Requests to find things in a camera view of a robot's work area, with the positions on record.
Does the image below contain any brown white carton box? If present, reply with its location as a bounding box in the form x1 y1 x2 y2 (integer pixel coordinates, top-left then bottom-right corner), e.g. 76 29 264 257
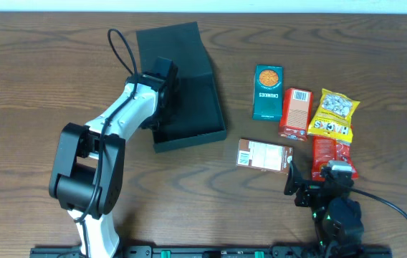
236 138 294 173

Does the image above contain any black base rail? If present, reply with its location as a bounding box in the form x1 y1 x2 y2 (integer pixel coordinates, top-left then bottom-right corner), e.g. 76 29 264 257
29 246 393 258

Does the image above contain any dark green gift box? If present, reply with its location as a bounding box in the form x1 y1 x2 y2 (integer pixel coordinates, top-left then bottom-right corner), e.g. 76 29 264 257
136 22 227 153

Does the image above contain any teal Chunkies cookie box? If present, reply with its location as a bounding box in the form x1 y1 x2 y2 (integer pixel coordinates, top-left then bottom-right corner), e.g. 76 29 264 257
252 64 284 122

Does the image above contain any red orange snack box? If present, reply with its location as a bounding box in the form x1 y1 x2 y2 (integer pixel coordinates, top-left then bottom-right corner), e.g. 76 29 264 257
279 87 313 141

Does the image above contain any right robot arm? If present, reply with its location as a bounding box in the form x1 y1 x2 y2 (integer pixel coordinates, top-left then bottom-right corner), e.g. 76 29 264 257
284 161 364 257

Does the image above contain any red snack pouch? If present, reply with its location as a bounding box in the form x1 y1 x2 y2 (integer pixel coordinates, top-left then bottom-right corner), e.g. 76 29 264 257
311 136 359 181

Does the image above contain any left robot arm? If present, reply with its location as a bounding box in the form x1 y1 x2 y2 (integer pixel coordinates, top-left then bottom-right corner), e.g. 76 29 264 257
49 57 178 257

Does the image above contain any yellow Hacks candy bag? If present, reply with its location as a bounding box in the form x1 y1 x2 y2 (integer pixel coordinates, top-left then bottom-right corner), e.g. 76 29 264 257
307 88 360 144

